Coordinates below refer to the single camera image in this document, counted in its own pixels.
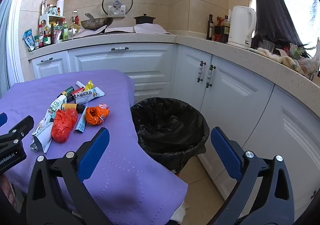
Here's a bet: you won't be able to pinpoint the white blue milk powder packet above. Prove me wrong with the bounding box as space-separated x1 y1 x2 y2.
74 87 105 105

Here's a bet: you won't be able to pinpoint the black pot with lid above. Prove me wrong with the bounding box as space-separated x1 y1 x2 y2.
133 14 156 25

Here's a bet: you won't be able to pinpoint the glass cup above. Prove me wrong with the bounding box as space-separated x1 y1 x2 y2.
262 39 275 53

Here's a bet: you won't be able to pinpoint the purple tablecloth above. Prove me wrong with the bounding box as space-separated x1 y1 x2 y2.
0 69 188 225

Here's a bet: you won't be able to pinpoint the teal white stick sachet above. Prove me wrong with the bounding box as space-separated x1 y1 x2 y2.
75 109 88 133

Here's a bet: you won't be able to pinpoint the green white wrapper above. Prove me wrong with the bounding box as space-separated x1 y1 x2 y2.
50 97 67 113

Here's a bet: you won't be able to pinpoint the orange wrapper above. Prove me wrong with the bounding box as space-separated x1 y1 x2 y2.
61 103 86 113

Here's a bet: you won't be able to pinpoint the dark curtain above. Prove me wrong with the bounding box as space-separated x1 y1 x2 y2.
251 0 304 45

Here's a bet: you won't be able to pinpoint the large white packet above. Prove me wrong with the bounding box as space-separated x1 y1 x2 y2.
30 109 57 153

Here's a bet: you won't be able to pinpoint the white door frame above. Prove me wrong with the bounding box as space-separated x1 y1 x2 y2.
0 0 28 90

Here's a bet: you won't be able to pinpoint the bright window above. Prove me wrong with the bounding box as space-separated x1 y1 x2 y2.
265 0 320 48

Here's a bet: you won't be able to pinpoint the bin with black bag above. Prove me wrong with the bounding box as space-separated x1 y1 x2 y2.
130 97 210 174

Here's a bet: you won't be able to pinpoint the dark sauce bottle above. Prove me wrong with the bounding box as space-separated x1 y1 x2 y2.
220 15 230 43

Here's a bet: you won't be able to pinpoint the white electric kettle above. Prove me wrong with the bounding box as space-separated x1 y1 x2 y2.
227 6 257 49

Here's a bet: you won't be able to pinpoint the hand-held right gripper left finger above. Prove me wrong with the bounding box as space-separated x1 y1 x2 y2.
26 127 113 225

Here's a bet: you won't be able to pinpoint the red plastic bag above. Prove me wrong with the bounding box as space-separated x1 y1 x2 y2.
51 109 78 143

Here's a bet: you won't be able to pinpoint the orange plastic bag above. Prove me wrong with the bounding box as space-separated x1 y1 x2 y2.
85 106 110 125

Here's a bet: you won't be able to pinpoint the clear cooking oil bottle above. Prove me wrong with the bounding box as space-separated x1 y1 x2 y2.
69 10 81 35

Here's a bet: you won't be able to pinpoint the white cloth over stove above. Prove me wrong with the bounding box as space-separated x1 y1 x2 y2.
75 24 173 38

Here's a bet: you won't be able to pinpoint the crumpled plastic bags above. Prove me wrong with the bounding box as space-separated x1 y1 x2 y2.
290 37 320 82

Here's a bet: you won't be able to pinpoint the glass pot lid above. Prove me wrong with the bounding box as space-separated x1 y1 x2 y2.
102 0 134 15

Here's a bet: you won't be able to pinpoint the dark olive oil bottle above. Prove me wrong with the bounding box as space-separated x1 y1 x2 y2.
206 14 214 40

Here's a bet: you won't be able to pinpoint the white spice rack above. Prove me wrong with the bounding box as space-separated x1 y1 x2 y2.
39 14 66 30

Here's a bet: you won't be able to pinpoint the steel wok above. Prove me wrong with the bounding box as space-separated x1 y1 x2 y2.
80 13 114 30

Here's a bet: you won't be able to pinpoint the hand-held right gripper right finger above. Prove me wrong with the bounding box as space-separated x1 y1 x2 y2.
210 127 295 225

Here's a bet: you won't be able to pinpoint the wide white cabinet front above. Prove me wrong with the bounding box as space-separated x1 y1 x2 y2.
67 43 177 100

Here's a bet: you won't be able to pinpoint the small white cabinet door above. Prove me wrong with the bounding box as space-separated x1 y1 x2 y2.
31 51 72 83

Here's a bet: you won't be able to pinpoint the beige cloth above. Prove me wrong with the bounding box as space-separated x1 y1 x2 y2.
257 47 304 75

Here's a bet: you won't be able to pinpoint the group of condiment bottles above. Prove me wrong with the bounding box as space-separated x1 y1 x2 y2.
34 0 80 49

